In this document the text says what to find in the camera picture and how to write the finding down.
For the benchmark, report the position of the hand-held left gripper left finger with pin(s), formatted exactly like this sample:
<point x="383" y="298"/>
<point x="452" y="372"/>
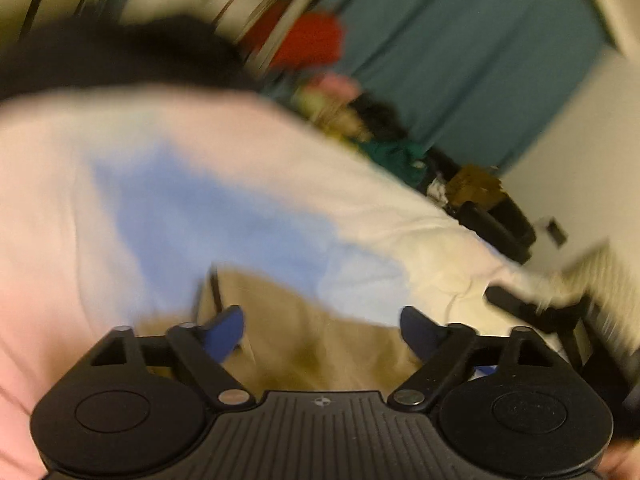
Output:
<point x="227" y="332"/>

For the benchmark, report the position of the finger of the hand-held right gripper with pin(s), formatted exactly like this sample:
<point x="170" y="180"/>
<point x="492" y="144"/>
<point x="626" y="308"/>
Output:
<point x="515" y="302"/>

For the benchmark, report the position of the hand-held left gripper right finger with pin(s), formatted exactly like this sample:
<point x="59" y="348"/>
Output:
<point x="420" y="332"/>

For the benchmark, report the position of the beige shirt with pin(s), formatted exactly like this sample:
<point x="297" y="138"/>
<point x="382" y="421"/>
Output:
<point x="310" y="340"/>

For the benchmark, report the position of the black clothes heap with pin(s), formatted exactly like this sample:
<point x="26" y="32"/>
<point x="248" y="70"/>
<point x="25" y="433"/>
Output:
<point x="375" y="115"/>

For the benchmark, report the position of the black sofa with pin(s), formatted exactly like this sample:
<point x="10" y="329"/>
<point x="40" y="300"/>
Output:
<point x="500" y="230"/>

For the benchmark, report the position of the brown paper bag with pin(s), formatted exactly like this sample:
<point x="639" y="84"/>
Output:
<point x="472" y="185"/>

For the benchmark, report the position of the white printed garment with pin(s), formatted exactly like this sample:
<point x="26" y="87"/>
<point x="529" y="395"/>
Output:
<point x="437" y="187"/>

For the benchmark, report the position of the white pastel bed quilt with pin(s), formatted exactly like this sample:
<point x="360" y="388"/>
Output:
<point x="150" y="185"/>

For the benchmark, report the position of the green garment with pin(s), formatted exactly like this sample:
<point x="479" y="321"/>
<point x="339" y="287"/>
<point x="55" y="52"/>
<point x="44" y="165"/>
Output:
<point x="400" y="155"/>

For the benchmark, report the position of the crumpled khaki garment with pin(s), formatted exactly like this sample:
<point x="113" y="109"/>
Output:
<point x="340" y="120"/>

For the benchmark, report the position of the wide blue curtain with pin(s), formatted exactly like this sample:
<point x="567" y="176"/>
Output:
<point x="450" y="50"/>

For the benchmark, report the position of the pink garment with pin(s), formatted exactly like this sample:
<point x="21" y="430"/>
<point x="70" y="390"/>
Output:
<point x="335" y="85"/>

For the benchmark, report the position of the black jacket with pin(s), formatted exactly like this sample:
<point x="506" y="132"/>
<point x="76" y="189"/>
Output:
<point x="125" y="55"/>

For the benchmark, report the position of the red shirt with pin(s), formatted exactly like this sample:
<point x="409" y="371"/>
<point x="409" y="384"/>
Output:
<point x="310" y="42"/>

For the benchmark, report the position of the black wall socket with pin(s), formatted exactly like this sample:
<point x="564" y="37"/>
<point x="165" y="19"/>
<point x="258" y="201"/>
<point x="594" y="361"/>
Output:
<point x="556" y="230"/>

